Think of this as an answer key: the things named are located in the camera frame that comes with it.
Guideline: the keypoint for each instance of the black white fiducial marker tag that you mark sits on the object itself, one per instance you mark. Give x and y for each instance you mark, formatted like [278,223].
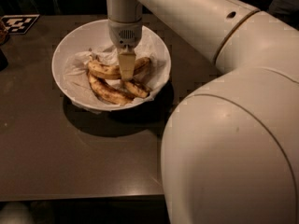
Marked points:
[19,24]

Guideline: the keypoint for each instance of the brown object at left edge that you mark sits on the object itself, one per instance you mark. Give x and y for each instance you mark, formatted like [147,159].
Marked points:
[4,35]

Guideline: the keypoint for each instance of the dark object at left edge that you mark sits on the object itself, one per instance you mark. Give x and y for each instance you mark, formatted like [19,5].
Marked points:
[3,61]

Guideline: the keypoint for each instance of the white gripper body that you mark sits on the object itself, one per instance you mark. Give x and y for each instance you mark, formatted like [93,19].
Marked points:
[124,34]

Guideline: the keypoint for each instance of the white round bowl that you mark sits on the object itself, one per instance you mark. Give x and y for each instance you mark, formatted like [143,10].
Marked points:
[79,39]

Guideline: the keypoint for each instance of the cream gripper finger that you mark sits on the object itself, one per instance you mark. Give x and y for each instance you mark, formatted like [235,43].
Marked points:
[126,59]

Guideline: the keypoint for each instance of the spotted yellow banana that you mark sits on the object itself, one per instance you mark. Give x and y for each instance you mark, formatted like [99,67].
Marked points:
[113,72]

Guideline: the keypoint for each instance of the white paper napkin liner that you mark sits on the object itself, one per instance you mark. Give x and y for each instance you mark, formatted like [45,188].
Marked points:
[155,77]

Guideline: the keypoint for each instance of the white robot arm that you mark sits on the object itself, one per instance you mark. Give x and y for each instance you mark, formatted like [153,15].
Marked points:
[230,149]

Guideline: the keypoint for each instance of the lower left spotted banana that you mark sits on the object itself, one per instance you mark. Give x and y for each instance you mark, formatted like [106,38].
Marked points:
[103,90]

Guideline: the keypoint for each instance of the right back spotted banana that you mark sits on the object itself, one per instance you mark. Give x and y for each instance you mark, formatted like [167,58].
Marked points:
[137,88]

